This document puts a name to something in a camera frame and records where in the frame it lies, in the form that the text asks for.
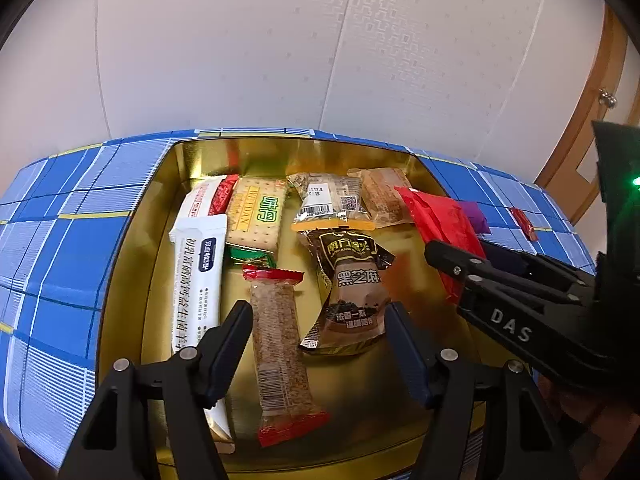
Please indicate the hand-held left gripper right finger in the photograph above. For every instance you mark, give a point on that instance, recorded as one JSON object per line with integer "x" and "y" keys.
{"x": 407, "y": 360}

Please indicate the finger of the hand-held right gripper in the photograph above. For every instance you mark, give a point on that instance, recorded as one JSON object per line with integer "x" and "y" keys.
{"x": 505, "y": 259}
{"x": 455, "y": 260}

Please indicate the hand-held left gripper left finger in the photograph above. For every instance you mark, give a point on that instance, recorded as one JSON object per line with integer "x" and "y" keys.
{"x": 225, "y": 360}

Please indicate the plain red packet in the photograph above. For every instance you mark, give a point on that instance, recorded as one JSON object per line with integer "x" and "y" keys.
{"x": 440, "y": 225}

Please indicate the grain bar with red ends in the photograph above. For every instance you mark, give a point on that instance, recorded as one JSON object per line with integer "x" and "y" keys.
{"x": 280, "y": 350}

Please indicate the gold tin box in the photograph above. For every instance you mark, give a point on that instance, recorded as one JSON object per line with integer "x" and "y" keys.
{"x": 350, "y": 390}

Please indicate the long white sachet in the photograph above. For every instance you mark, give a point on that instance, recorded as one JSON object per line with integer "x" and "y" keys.
{"x": 197, "y": 280}

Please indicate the dark brown sesame packet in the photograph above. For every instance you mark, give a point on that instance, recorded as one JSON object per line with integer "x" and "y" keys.
{"x": 350, "y": 290}

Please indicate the clear brown pastry packet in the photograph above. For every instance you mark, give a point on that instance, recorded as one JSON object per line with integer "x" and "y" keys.
{"x": 385, "y": 197}

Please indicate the clear gold-edged snack packet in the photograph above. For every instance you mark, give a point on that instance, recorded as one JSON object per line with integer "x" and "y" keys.
{"x": 325, "y": 195}

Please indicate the small red candy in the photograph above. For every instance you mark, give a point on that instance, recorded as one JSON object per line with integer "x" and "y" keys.
{"x": 525, "y": 225}

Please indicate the purple candy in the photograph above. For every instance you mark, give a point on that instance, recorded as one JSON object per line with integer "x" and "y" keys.
{"x": 475, "y": 215}

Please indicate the yellow green cracker packet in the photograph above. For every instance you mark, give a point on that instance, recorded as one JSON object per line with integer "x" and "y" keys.
{"x": 255, "y": 215}

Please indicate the white and red packet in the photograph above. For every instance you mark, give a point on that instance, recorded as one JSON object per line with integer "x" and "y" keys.
{"x": 200, "y": 200}

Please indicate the blue plaid cloth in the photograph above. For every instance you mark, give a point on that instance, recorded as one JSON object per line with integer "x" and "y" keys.
{"x": 60, "y": 240}

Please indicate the wooden door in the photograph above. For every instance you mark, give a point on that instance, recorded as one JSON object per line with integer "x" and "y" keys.
{"x": 607, "y": 50}

